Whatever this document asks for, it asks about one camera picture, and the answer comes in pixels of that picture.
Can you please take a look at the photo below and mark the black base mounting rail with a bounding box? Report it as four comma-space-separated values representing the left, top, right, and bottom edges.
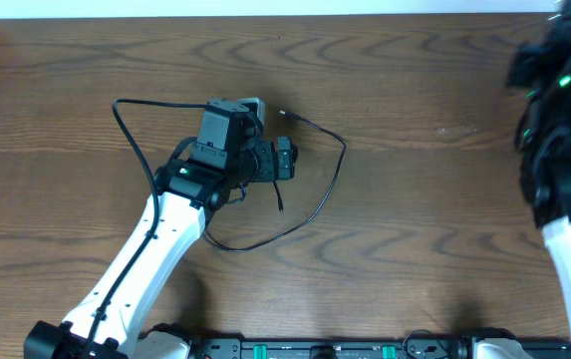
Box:
135, 326, 571, 359

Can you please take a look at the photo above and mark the black left camera cable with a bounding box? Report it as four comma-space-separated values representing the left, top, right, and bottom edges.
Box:
80, 98, 209, 359

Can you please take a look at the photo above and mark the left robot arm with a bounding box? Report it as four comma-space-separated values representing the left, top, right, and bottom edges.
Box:
24, 98, 296, 359

